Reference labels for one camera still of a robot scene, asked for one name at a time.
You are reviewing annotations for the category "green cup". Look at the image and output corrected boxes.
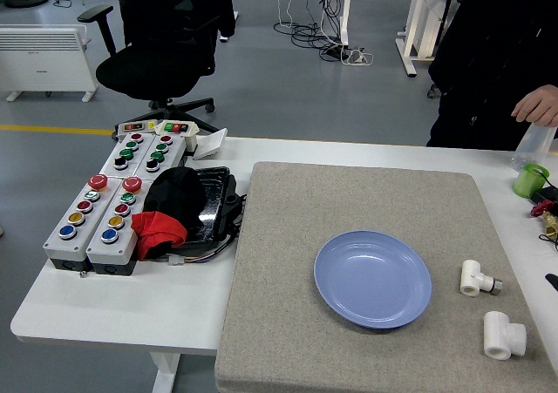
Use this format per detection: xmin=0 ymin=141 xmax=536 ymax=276
xmin=512 ymin=163 xmax=551 ymax=199

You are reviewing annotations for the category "white desk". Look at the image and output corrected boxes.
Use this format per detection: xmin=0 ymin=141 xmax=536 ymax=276
xmin=395 ymin=0 xmax=474 ymax=78

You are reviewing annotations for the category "large white tee pipe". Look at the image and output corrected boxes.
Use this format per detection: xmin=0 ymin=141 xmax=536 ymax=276
xmin=482 ymin=310 xmax=527 ymax=361

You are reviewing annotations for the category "brass valve red handle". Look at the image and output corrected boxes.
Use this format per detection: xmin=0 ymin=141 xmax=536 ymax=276
xmin=530 ymin=200 xmax=558 ymax=241

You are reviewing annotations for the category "person in dark clothes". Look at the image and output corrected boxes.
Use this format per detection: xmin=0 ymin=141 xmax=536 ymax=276
xmin=425 ymin=0 xmax=558 ymax=152

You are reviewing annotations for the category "person's left hand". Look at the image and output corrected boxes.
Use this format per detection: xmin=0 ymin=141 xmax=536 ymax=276
xmin=510 ymin=84 xmax=558 ymax=128

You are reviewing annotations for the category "wire bundle with connector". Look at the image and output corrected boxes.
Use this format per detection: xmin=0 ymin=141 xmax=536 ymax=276
xmin=165 ymin=235 xmax=236 ymax=266

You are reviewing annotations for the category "four-button control box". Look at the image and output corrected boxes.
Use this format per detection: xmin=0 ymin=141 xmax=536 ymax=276
xmin=99 ymin=132 xmax=157 ymax=180
xmin=133 ymin=133 xmax=187 ymax=180

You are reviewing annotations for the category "black bracket device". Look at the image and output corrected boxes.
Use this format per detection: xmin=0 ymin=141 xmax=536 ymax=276
xmin=221 ymin=187 xmax=249 ymax=241

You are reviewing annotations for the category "white desk leg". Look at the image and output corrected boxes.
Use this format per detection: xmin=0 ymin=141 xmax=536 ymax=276
xmin=337 ymin=0 xmax=354 ymax=48

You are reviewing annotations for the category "blue plate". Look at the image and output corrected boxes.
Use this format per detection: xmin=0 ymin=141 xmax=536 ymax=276
xmin=313 ymin=229 xmax=432 ymax=330

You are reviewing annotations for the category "white tee pipe metal fitting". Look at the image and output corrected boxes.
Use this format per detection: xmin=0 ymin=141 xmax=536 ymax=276
xmin=459 ymin=259 xmax=504 ymax=299

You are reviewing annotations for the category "clear bottle red cap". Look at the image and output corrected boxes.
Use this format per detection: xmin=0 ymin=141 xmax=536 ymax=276
xmin=509 ymin=122 xmax=558 ymax=172

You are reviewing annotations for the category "white desk foot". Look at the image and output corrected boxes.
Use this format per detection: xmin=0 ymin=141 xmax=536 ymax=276
xmin=220 ymin=11 xmax=240 ymax=44

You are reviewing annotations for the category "black floor cable bundle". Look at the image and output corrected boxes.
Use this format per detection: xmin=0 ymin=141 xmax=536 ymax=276
xmin=273 ymin=0 xmax=350 ymax=61

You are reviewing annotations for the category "white table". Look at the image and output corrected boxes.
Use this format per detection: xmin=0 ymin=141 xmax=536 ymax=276
xmin=10 ymin=136 xmax=558 ymax=393

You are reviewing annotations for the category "cream green-red switch box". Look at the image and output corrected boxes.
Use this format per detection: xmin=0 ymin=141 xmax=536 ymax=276
xmin=154 ymin=119 xmax=201 ymax=152

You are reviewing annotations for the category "grey-brown mat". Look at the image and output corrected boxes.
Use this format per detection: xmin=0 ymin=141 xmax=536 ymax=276
xmin=214 ymin=161 xmax=558 ymax=393

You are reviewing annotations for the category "five-button control box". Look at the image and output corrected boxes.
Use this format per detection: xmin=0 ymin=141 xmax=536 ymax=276
xmin=85 ymin=175 xmax=152 ymax=276
xmin=42 ymin=173 xmax=121 ymax=273

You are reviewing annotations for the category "black cloth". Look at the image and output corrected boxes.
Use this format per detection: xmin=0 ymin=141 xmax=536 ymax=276
xmin=142 ymin=166 xmax=208 ymax=237

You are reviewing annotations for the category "grey labelled switch box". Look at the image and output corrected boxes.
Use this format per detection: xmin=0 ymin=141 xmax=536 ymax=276
xmin=113 ymin=120 xmax=159 ymax=141

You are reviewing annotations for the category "black plastic tray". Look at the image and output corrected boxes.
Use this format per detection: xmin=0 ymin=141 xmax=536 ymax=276
xmin=174 ymin=166 xmax=239 ymax=248

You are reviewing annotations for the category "white panel heater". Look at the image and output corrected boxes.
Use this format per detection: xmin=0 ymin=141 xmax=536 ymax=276
xmin=0 ymin=24 xmax=99 ymax=103

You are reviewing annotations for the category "white flat wall switch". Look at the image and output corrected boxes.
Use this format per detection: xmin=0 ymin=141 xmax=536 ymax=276
xmin=193 ymin=127 xmax=228 ymax=162

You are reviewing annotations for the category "black power adapter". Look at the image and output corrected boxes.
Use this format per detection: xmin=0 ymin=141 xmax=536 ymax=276
xmin=529 ymin=168 xmax=558 ymax=205

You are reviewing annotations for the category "red cloth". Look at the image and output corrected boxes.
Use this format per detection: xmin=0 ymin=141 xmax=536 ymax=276
xmin=130 ymin=211 xmax=188 ymax=262

